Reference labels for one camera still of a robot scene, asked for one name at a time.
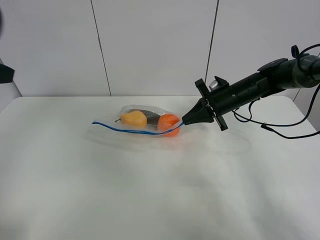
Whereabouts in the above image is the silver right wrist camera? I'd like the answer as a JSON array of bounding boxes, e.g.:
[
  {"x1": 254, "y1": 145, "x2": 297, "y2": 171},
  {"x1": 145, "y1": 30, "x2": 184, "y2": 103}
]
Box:
[{"x1": 209, "y1": 76, "x2": 230, "y2": 92}]

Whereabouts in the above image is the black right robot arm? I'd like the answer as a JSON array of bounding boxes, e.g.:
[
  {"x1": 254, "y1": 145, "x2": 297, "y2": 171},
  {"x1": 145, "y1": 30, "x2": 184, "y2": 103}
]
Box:
[{"x1": 182, "y1": 54, "x2": 320, "y2": 131}]

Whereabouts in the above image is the yellow pear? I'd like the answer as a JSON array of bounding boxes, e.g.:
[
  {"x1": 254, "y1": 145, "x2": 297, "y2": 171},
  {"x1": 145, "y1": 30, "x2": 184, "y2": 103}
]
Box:
[{"x1": 115, "y1": 110, "x2": 147, "y2": 128}]

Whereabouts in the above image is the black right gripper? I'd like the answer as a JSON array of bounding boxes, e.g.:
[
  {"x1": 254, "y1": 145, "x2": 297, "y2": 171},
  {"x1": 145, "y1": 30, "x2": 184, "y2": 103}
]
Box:
[{"x1": 182, "y1": 75, "x2": 269, "y2": 131}]

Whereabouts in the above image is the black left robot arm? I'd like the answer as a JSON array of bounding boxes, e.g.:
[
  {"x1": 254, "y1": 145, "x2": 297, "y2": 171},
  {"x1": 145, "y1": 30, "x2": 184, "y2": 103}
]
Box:
[{"x1": 0, "y1": 10, "x2": 15, "y2": 84}]

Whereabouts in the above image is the dark purple eggplant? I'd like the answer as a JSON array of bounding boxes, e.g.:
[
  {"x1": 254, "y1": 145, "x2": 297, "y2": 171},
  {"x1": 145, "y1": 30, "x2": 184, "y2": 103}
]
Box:
[{"x1": 128, "y1": 109, "x2": 161, "y2": 127}]

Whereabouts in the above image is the orange fruit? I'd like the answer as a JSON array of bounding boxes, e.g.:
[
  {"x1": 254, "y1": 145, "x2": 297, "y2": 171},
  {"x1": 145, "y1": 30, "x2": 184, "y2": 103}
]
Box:
[{"x1": 157, "y1": 113, "x2": 180, "y2": 137}]

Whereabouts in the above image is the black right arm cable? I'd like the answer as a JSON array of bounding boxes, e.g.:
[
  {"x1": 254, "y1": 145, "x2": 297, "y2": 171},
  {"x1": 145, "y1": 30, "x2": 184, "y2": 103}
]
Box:
[{"x1": 232, "y1": 43, "x2": 320, "y2": 140}]

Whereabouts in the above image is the clear zip bag blue seal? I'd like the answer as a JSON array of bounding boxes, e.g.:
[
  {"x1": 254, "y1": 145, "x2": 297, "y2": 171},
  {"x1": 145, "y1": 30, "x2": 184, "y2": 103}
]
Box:
[{"x1": 91, "y1": 104, "x2": 184, "y2": 139}]

